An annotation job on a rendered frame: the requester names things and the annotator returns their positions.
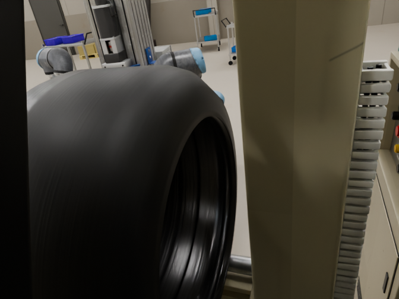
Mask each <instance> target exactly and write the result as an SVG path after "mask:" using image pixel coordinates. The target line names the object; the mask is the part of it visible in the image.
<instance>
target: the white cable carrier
mask: <svg viewBox="0 0 399 299"><path fill-rule="evenodd" d="M393 75H394V70H393V69H391V68H390V66H389V65H388V61H387V60H378V61H363V66H362V75H361V80H360V90H359V99H358V104H357V113H356V123H355V128H354V137H353V146H352V152H351V161H350V170H349V179H348V185H347V194H346V203H345V209H344V218H343V227H342V232H341V241H340V251H339V256H338V265H337V274H336V280H335V289H334V298H333V299H354V294H355V289H356V282H357V277H358V275H359V267H360V266H359V265H360V258H361V255H362V249H363V244H364V240H365V238H364V236H365V232H366V231H365V229H366V225H367V223H366V222H367V220H368V214H369V211H370V205H371V196H372V188H373V184H374V181H373V180H375V177H376V169H377V165H378V162H377V160H378V158H379V151H378V150H379V149H380V146H381V142H380V140H381V139H382V137H383V133H384V131H383V128H384V126H385V119H384V118H383V117H385V116H386V113H387V108H386V107H385V105H387V104H388V100H389V97H388V95H387V94H386V93H388V92H389V91H390V89H391V84H390V82H389V81H391V80H392V79H393ZM363 82H365V83H363ZM361 94H364V95H361ZM370 94H371V95H370ZM378 94H381V95H378ZM359 105H362V106H359ZM368 105H369V106H368ZM376 105H379V106H376Z"/></svg>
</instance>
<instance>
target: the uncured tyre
mask: <svg viewBox="0 0 399 299"><path fill-rule="evenodd" d="M27 127H28V168H29V189H30V229H31V269H32V291H33V299H221V296H222V293H223V289H224V285H225V282H226V277H227V271H228V268H229V262H230V256H231V252H232V245H233V236H234V231H235V221H236V205H237V189H238V177H237V161H236V148H235V140H234V136H233V130H232V125H231V122H230V118H229V115H228V113H227V110H226V108H225V106H224V104H223V102H222V100H221V98H220V97H219V96H218V95H217V94H216V93H215V92H214V91H213V90H212V89H211V88H210V87H209V86H208V85H207V84H206V83H205V82H204V81H203V80H202V79H201V78H200V77H199V76H198V75H197V74H195V73H193V72H191V71H189V70H185V69H182V68H177V67H174V66H170V65H150V66H129V67H118V68H97V69H80V70H76V71H70V72H66V73H64V74H61V75H58V76H56V77H54V78H52V79H49V80H47V81H45V82H43V83H41V84H39V85H37V86H35V87H33V88H32V89H31V90H28V91H27Z"/></svg>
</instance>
